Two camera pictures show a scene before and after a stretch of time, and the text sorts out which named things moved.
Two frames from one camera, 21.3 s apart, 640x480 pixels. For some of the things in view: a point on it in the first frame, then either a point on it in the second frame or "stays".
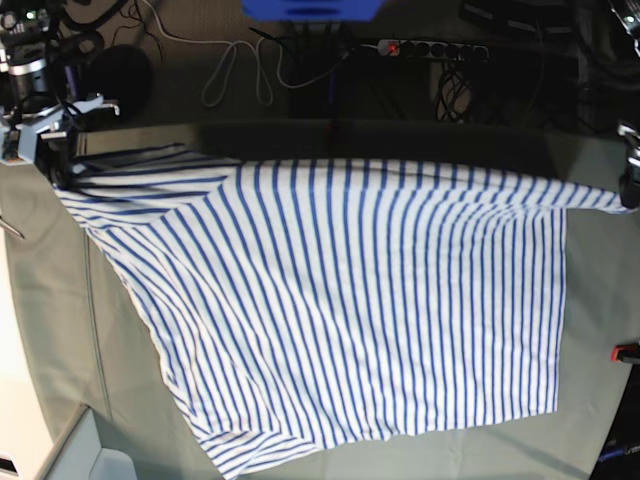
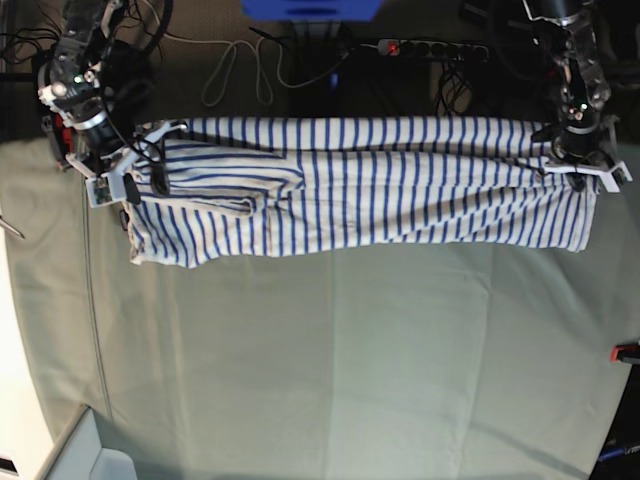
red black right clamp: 624,352 stays
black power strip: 400,47 stays
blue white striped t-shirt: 306,303 → 217,191
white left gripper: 53,156 → 115,186
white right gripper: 630,176 → 577,174
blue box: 311,10 stays
